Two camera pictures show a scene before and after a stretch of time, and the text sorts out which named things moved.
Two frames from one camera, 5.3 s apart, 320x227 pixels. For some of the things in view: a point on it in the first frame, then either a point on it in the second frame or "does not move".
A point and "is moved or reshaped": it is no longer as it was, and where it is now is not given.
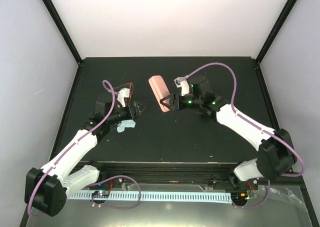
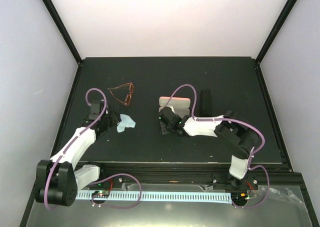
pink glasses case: (160, 91) is moved or reshaped
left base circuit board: (100, 193) does not move
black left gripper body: (113, 118) to (111, 121)
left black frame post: (59, 23) does not move
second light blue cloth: (126, 123) does not move
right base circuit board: (239, 196) does not move
